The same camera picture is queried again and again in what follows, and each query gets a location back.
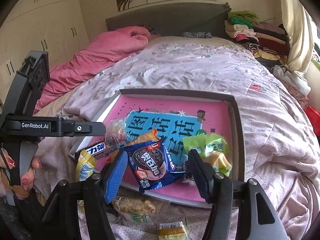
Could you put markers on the clear packet with red candy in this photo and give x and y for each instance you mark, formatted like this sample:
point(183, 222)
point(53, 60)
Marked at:
point(117, 133)

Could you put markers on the pile of folded clothes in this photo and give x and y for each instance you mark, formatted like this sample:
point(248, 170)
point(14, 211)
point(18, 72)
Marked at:
point(262, 37)

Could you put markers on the cream wardrobe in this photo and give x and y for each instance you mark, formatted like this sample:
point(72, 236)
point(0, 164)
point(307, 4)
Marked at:
point(50, 22)

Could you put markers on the white cloth bundle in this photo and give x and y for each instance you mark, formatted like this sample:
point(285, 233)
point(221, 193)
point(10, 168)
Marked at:
point(292, 77)

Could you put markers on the dark patterned pillow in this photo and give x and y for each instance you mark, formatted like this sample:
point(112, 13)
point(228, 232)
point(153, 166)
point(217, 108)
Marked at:
point(148, 29)

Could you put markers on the clear rice cracker packet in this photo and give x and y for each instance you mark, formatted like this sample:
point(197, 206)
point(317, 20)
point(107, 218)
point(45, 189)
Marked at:
point(135, 206)

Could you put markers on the blue cookie packet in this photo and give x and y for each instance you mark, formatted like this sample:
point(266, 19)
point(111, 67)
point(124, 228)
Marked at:
point(152, 165)

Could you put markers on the pink duvet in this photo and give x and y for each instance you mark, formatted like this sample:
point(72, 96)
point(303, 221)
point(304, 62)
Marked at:
point(87, 62)

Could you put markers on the grey headboard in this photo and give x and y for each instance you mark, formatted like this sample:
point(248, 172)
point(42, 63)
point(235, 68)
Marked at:
point(170, 20)

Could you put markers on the yellow white snack packet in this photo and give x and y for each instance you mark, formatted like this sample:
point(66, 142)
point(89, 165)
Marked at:
point(85, 167)

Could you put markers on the small cake packet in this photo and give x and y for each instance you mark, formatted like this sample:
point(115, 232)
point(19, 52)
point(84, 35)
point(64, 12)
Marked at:
point(172, 230)

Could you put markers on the green snack packet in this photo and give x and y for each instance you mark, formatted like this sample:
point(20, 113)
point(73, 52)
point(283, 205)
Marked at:
point(207, 145)

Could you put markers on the beige bed sheet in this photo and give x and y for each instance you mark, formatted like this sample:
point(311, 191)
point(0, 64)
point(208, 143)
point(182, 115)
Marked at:
point(50, 108)

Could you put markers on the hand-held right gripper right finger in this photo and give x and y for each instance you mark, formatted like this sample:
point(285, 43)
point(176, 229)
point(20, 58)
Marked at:
point(200, 175)

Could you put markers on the person's left hand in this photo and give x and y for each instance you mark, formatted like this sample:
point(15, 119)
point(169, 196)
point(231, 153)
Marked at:
point(27, 180)

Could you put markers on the cream curtain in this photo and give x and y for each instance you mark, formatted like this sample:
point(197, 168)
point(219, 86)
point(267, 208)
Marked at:
point(300, 42)

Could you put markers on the red plastic bag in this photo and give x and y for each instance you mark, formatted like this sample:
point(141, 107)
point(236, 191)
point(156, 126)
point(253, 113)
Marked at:
point(313, 120)

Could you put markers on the pink book with blue panel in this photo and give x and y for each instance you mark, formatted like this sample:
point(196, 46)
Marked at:
point(215, 120)

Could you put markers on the orange snack packet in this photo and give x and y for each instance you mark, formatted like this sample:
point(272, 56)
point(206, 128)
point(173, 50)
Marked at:
point(147, 140)

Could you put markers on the dark chocolate bar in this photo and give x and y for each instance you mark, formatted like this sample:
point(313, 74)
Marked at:
point(92, 151)

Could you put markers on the pink floral fabric bag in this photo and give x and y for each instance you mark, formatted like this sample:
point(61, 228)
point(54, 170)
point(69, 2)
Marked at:
point(297, 95)

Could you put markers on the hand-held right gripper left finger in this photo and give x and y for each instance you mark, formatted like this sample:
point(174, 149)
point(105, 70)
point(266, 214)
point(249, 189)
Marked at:
point(116, 175)

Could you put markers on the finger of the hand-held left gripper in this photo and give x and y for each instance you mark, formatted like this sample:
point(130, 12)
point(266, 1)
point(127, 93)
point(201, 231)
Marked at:
point(95, 128)

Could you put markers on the round chocolate pie packet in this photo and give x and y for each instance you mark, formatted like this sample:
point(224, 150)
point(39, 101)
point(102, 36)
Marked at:
point(187, 177)

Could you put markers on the dark floral pillow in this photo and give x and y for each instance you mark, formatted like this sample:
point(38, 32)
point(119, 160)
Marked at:
point(197, 34)

